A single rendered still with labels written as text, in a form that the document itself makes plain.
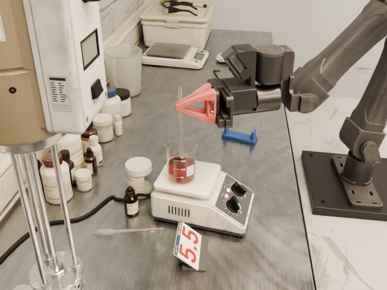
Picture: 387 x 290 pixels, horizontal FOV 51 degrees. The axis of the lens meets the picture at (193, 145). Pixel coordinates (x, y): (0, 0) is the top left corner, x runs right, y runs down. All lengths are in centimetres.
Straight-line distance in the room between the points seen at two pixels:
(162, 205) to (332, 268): 35
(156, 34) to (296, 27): 76
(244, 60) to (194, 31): 112
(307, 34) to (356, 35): 145
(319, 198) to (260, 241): 19
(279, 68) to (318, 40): 152
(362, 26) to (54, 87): 61
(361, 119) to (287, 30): 139
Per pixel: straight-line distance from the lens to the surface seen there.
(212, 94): 76
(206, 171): 87
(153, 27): 190
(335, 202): 96
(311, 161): 108
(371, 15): 84
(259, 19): 224
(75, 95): 37
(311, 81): 81
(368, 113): 92
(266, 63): 77
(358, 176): 100
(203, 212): 83
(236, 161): 107
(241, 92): 76
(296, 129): 127
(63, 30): 35
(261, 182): 101
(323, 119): 135
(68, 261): 58
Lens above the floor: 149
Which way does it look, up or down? 31 degrees down
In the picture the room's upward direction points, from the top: 1 degrees clockwise
